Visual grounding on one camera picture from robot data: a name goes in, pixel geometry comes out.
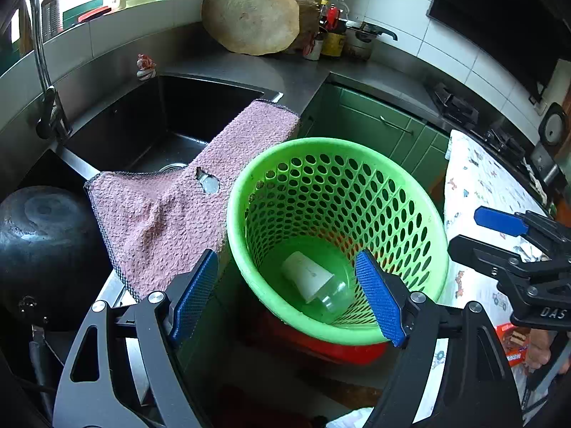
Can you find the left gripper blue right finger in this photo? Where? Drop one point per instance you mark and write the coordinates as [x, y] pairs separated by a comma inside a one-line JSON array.
[[477, 388]]

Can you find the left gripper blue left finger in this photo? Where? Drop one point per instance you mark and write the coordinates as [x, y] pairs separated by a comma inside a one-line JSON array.
[[97, 387]]

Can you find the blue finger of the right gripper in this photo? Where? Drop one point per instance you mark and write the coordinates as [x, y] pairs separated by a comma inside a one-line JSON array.
[[507, 224]]

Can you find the black kitchen sink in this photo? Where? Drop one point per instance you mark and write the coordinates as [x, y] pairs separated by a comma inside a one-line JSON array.
[[165, 121]]

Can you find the chrome kitchen faucet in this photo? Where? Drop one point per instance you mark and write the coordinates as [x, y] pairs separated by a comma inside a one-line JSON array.
[[53, 122]]

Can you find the person's right hand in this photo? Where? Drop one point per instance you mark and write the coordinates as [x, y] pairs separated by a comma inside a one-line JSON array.
[[538, 352]]

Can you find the red plastic basin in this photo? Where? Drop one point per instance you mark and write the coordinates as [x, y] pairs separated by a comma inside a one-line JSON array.
[[303, 343]]

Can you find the orange snack box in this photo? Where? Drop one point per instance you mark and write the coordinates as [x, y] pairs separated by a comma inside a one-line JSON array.
[[514, 341]]

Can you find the black rice cooker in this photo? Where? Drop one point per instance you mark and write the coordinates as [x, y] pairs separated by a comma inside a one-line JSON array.
[[554, 129]]

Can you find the black gas stove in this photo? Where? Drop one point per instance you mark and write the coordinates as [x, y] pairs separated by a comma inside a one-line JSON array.
[[475, 115]]

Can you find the black wok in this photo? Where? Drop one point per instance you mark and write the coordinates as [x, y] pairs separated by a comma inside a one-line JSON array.
[[53, 259]]

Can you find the green perforated plastic basket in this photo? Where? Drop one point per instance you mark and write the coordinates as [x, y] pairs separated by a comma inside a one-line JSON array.
[[330, 199]]

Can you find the pink dish cloth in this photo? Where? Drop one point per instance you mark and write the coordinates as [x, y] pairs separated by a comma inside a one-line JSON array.
[[156, 225]]

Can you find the green cabinet doors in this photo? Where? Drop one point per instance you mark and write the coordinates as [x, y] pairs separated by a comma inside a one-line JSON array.
[[339, 112]]

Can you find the dark sauce bottle yellow label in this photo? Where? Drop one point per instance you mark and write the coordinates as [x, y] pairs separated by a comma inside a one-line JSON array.
[[333, 20]]

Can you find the small red white figurine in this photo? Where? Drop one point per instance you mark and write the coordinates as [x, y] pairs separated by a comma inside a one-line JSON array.
[[146, 67]]

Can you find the round wooden chopping block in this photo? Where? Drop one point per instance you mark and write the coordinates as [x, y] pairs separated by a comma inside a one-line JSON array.
[[260, 27]]

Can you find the steel pot with black handle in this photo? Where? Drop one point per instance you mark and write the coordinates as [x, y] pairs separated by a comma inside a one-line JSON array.
[[359, 43]]

